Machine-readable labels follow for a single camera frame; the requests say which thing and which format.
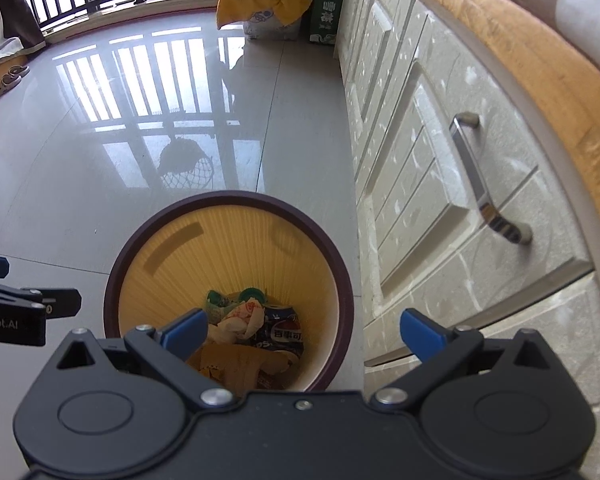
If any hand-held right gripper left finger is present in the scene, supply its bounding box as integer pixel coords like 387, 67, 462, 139
54, 308, 235, 407

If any crushed blue drink can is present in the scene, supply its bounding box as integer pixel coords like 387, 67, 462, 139
252, 304, 305, 361

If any yellow snack packet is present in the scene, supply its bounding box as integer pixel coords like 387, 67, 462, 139
187, 342, 291, 391

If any white storage box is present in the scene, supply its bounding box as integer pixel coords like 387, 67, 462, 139
244, 10, 301, 41

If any white cabinet with wooden top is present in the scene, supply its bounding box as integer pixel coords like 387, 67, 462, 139
335, 0, 600, 480

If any white wrapper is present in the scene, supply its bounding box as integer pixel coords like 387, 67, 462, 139
215, 297, 266, 343

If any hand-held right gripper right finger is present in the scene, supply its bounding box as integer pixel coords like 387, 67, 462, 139
371, 308, 556, 407

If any yellow wastebasket with brown rim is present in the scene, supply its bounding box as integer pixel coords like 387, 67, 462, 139
103, 191, 355, 393

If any yellow cloth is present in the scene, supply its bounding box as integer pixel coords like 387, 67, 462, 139
216, 0, 313, 30

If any metal cabinet handle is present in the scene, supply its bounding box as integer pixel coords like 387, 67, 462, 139
449, 112, 533, 246

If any green tissue packet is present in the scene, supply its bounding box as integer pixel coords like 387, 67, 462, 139
206, 287, 268, 321

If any green carton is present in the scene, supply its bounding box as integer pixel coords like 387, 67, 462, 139
307, 0, 351, 45

